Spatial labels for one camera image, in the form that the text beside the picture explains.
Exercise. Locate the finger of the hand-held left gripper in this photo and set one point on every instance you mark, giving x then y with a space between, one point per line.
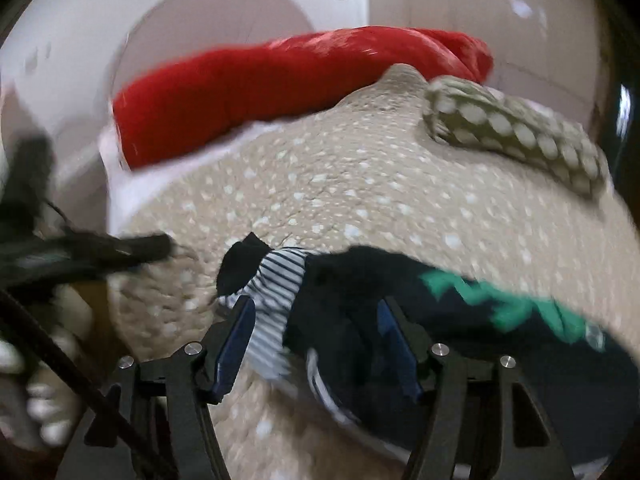
100 252

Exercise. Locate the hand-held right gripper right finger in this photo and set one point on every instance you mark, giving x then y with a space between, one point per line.
397 350

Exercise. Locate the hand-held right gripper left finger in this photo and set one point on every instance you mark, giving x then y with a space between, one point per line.
232 345

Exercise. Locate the striped navy pants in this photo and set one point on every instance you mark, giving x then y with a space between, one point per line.
350 285

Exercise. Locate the white bed sheet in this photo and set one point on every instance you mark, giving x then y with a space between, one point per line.
125 185

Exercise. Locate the beige dotted quilted blanket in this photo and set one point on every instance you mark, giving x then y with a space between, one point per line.
350 195

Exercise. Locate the red bolster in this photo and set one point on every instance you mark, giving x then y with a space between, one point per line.
250 95

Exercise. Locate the white round headboard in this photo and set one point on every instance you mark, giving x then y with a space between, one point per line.
200 20

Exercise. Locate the olive pillow with white print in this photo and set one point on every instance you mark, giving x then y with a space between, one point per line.
500 130

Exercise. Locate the white wardrobe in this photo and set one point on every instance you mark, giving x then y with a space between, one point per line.
500 25

